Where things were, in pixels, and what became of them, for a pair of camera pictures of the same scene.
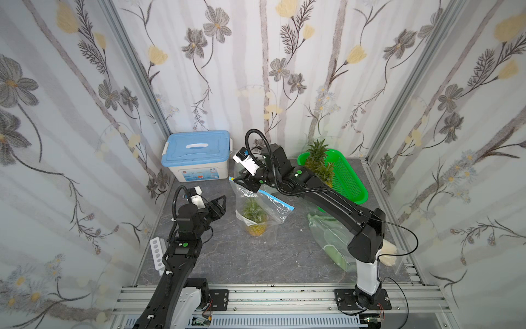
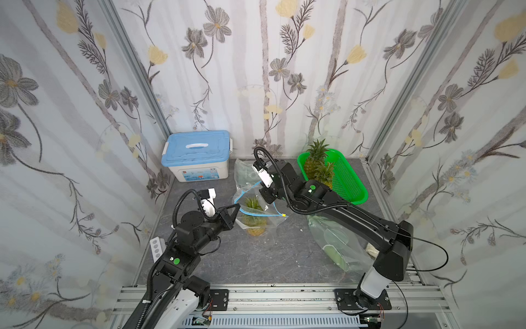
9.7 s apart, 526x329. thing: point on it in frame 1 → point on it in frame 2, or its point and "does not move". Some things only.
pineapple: [317, 154] does not move
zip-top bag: [257, 212] does not move
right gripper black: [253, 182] → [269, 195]
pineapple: [325, 173] does not move
